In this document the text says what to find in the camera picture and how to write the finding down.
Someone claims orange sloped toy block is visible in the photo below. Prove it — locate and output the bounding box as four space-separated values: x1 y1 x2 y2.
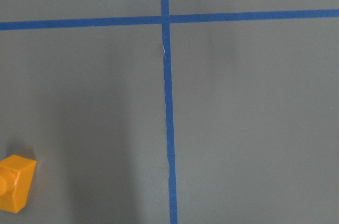
1 155 37 213

